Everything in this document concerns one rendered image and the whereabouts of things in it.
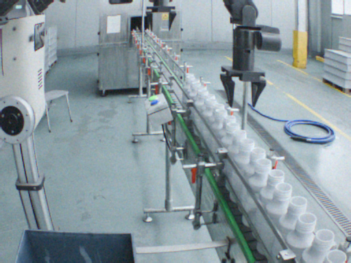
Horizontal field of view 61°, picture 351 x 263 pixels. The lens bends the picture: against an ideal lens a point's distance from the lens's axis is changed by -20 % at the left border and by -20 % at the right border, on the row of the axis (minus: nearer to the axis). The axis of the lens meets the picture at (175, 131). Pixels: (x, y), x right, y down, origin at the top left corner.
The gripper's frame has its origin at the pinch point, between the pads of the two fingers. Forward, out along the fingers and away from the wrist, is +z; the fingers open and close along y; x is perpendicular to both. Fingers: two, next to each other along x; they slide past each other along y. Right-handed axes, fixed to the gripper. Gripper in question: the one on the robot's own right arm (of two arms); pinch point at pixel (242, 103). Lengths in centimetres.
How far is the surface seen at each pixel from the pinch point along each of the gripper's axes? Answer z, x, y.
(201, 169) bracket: 16.5, -1.5, -10.4
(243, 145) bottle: 8.0, -7.5, -1.6
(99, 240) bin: 31, -11, -38
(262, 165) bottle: 7.5, -19.6, -1.3
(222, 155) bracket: 13.1, -1.1, -4.9
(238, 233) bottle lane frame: 24.2, -21.2, -5.2
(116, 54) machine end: 55, 469, -37
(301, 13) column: -39, 759, 457
